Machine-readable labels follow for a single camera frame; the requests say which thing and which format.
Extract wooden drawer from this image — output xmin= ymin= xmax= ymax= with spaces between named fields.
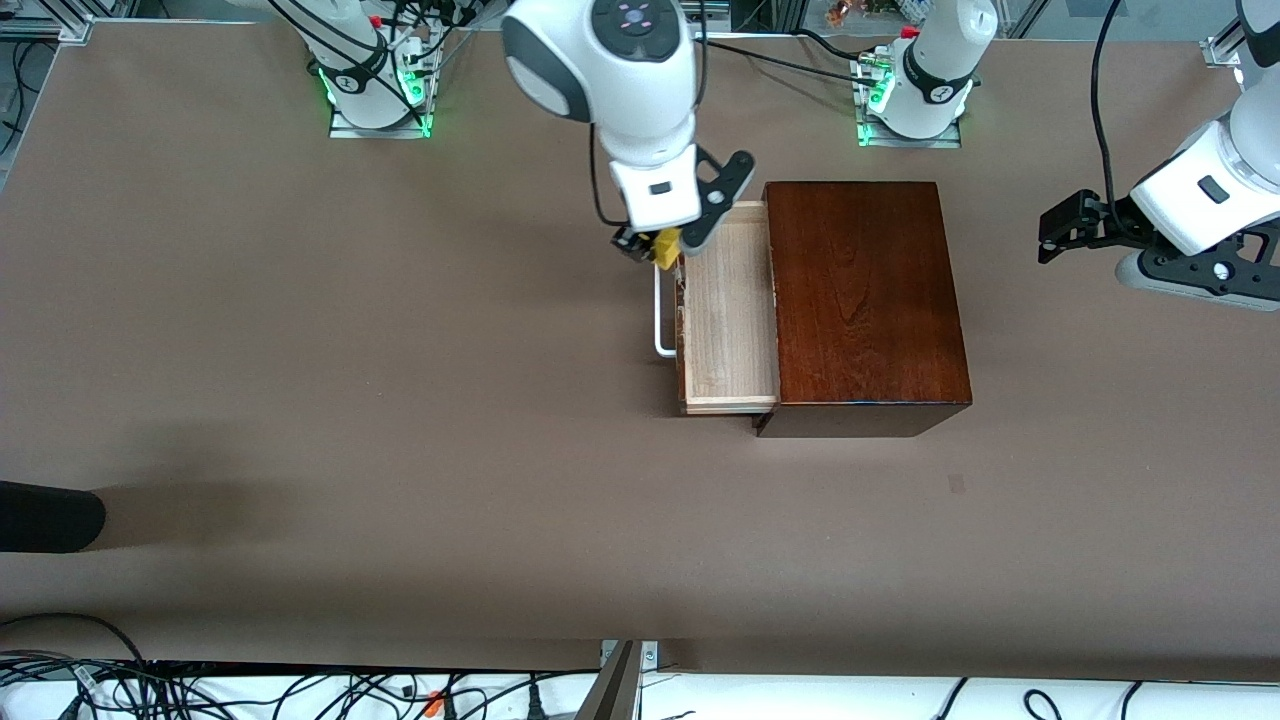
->
xmin=675 ymin=200 xmax=782 ymax=417

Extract dark brown wooden cabinet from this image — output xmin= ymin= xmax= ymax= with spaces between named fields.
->
xmin=752 ymin=181 xmax=973 ymax=439

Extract black padded object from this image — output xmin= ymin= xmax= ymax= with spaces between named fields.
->
xmin=0 ymin=480 xmax=107 ymax=554

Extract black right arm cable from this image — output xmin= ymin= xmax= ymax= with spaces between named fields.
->
xmin=592 ymin=125 xmax=629 ymax=229

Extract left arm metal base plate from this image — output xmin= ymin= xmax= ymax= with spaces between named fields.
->
xmin=853 ymin=50 xmax=964 ymax=150

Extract long black table cable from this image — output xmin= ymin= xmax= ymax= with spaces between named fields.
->
xmin=700 ymin=35 xmax=886 ymax=86

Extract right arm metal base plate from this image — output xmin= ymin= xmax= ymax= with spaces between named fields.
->
xmin=328 ymin=28 xmax=441 ymax=140

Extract grey metal bracket post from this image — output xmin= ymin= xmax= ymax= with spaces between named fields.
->
xmin=575 ymin=640 xmax=661 ymax=720

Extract black looped cable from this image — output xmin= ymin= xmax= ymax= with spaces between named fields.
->
xmin=0 ymin=612 xmax=151 ymax=666

